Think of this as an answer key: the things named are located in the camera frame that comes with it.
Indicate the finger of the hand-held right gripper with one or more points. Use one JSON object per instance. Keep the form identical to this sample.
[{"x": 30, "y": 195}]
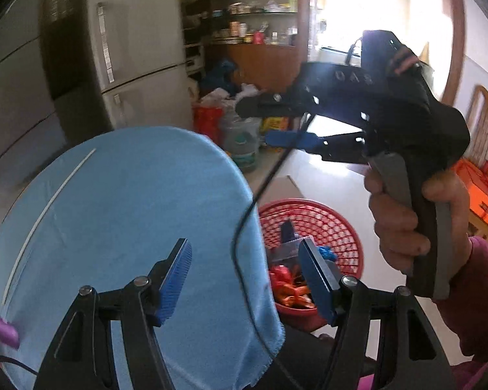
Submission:
[
  {"x": 292, "y": 140},
  {"x": 268, "y": 103}
]

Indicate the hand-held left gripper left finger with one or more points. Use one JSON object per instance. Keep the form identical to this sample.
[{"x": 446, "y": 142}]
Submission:
[{"x": 175, "y": 280}]

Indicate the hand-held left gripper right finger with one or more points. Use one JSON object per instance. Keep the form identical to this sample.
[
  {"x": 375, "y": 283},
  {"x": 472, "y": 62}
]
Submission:
[{"x": 315, "y": 280}]

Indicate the orange foil wrapper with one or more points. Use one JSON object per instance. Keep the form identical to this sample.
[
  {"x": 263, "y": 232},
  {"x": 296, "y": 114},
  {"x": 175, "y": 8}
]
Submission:
[{"x": 299, "y": 298}]

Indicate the blue plastic bag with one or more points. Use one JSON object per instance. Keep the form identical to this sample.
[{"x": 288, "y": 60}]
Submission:
[{"x": 327, "y": 254}]

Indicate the red plastic bag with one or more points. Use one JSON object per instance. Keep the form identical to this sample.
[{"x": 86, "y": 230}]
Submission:
[{"x": 280, "y": 278}]

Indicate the black plastic bag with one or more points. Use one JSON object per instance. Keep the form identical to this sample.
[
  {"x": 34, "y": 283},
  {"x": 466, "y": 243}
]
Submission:
[{"x": 286, "y": 233}]

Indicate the red plastic mesh basket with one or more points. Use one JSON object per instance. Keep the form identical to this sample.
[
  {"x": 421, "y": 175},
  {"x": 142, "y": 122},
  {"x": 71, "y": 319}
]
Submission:
[{"x": 329, "y": 219}]

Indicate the person's right forearm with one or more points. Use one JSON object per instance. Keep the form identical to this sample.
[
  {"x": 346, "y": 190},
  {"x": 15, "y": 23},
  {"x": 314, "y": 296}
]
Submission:
[{"x": 480, "y": 292}]

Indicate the person's right hand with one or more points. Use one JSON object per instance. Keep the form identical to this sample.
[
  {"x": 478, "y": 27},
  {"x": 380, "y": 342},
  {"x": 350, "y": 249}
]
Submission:
[{"x": 394, "y": 231}]

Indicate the yellow shopping bag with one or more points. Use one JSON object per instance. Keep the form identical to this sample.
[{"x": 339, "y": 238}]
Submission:
[{"x": 276, "y": 124}]

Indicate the white plastic bag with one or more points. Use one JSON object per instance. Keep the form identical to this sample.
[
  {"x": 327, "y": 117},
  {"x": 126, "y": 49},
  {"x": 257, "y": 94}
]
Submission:
[{"x": 227, "y": 95}]

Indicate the wooden shelf cabinet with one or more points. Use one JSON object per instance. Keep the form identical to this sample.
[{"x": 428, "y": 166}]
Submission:
[{"x": 260, "y": 61}]

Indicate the clear plastic water jug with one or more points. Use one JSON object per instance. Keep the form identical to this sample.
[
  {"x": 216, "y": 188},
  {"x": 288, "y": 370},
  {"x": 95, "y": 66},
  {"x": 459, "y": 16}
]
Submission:
[{"x": 244, "y": 146}]

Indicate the dark blue floor bag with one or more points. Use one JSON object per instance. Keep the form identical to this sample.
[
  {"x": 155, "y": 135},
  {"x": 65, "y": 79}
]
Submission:
[{"x": 217, "y": 75}]

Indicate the red shopping bag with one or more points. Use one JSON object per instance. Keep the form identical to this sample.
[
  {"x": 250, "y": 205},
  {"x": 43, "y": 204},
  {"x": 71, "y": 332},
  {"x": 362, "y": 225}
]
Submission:
[{"x": 207, "y": 124}]

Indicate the wooden chair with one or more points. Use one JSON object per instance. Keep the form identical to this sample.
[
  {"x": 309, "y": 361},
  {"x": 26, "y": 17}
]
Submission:
[{"x": 486, "y": 126}]

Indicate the blue tablecloth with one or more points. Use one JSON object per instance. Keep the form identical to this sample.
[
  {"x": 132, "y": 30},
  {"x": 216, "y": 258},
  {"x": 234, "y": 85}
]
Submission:
[{"x": 126, "y": 211}]

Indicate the orange gift boxes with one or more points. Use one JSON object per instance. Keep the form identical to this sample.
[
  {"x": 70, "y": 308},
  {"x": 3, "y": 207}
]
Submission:
[{"x": 484, "y": 195}]

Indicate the silver two-door refrigerator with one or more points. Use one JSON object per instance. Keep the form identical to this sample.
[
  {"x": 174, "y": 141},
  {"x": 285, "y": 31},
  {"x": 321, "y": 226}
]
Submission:
[{"x": 146, "y": 40}]

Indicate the thin white stick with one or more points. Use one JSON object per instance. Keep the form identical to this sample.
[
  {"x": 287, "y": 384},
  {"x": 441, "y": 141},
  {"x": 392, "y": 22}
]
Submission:
[{"x": 44, "y": 211}]

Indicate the purple insulated bottle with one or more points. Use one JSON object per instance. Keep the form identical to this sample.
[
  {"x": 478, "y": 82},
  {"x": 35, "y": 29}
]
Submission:
[{"x": 2, "y": 327}]

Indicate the large grey refrigerator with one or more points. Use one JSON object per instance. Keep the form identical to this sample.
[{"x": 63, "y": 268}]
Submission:
[{"x": 16, "y": 109}]

